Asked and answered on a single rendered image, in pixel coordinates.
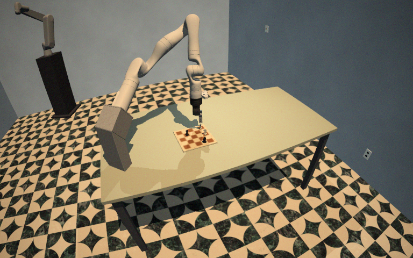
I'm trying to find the brown and cream chessboard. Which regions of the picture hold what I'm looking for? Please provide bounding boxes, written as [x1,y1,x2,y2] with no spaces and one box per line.
[173,124,217,152]

